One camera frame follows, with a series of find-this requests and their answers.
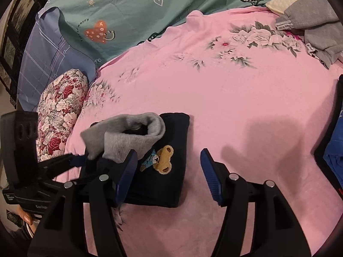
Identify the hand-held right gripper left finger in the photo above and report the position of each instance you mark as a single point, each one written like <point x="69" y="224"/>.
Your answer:
<point x="126" y="176"/>

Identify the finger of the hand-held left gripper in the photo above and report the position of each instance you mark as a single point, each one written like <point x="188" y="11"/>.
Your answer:
<point x="76" y="160"/>
<point x="88" y="178"/>

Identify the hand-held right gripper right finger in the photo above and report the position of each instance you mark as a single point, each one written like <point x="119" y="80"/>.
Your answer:
<point x="211" y="176"/>

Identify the dark navy sweatshirt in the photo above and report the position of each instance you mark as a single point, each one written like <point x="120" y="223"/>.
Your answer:
<point x="171" y="131"/>

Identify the person's left hand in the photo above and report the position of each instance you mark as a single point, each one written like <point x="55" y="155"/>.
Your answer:
<point x="26" y="215"/>

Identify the red floral pillow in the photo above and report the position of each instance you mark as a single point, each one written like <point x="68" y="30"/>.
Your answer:
<point x="61" y="112"/>

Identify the blue plaid pillow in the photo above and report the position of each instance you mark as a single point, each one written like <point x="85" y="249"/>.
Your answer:
<point x="43" y="59"/>

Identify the blue folded garment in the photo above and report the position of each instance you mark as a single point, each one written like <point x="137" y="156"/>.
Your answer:
<point x="336" y="152"/>

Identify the teal heart print quilt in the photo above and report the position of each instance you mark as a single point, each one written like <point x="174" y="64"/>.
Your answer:
<point x="134" y="10"/>

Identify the cream quilted pillow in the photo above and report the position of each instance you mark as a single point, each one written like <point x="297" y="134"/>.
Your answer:
<point x="278" y="5"/>

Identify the grey garment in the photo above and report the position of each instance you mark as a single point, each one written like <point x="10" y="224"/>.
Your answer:
<point x="316" y="18"/>

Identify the black framed wall panel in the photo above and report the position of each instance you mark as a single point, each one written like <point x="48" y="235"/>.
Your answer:
<point x="10" y="32"/>

